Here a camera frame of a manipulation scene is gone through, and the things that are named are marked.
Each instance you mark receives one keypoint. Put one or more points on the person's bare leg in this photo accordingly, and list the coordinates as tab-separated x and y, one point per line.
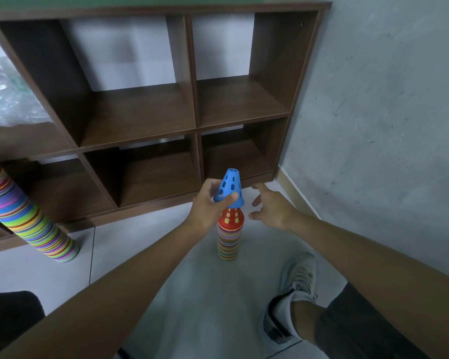
303	319

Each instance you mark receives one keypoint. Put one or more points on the person's right forearm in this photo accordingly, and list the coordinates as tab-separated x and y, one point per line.
378	272

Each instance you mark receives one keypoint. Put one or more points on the person's right thumb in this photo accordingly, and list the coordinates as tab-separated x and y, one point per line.
256	216

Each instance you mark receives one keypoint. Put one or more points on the beige skirting board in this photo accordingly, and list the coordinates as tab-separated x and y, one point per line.
295	194

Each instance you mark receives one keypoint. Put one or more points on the person's left hand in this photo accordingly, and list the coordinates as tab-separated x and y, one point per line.
202	213

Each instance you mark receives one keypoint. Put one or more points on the clear crumpled plastic bag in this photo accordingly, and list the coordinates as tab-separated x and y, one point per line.
7	97

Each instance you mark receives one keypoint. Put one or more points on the short stack of colourful cones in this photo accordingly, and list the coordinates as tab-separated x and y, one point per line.
229	239

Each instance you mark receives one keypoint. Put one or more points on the tall stack of colourful cones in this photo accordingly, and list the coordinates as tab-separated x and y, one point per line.
22	216

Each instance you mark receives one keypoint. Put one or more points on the brown wooden cube shelf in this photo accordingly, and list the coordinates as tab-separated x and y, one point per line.
142	112

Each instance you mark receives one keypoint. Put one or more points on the person's left thumb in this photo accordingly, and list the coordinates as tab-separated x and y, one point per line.
227	200

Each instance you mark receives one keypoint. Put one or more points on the person's left forearm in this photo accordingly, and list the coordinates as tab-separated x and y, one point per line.
108	291

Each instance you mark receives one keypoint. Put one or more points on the blue perforated plastic cone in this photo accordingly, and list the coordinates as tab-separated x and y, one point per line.
230	183

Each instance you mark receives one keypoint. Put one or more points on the person's right hand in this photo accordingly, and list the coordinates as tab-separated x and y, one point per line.
278	213

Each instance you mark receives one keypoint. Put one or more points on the white sneaker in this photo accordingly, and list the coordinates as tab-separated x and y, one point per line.
297	280

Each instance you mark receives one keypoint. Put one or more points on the dark grey shorts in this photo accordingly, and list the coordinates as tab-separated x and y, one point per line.
355	329

